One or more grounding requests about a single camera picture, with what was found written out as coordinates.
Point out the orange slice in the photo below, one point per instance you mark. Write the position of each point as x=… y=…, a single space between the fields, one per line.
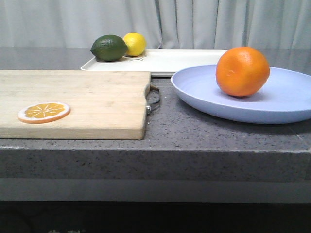
x=43 y=112

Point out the cream serving tray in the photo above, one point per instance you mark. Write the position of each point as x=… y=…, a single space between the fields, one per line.
x=159 y=62

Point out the grey curtain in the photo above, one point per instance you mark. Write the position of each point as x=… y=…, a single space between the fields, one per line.
x=167 y=24

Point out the wooden cutting board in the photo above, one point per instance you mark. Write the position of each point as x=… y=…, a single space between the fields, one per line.
x=103 y=104

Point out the orange fruit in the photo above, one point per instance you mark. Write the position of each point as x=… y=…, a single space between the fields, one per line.
x=242 y=71

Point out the light blue plate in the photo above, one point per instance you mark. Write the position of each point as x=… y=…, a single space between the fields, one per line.
x=285 y=97

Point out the dark green lime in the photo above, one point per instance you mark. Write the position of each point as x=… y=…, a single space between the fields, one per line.
x=109 y=48

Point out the yellow lemon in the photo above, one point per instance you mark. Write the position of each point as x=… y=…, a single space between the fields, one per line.
x=136 y=44

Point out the metal cutting board handle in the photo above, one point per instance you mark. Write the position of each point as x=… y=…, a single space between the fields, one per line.
x=153 y=99

